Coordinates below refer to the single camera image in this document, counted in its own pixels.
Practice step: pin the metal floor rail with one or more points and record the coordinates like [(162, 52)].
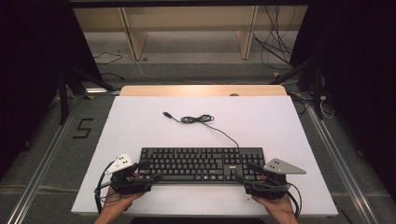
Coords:
[(37, 174), (342, 171)]

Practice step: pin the dark curtain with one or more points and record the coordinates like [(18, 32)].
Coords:
[(31, 62), (358, 62)]

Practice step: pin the person's left hand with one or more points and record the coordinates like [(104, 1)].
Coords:
[(120, 202)]

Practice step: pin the black metal stand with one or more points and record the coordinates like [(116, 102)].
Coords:
[(63, 99), (317, 93)]

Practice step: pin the black computer keyboard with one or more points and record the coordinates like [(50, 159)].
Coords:
[(186, 161)]

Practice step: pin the person's right hand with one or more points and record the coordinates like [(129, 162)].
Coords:
[(278, 207)]

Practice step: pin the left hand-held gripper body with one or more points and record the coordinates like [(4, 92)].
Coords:
[(124, 185)]

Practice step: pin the light wooden shelf unit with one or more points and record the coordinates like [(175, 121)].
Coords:
[(137, 40)]

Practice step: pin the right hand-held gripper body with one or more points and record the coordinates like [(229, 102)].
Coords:
[(267, 189)]

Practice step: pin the wooden table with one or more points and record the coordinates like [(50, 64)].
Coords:
[(186, 90)]

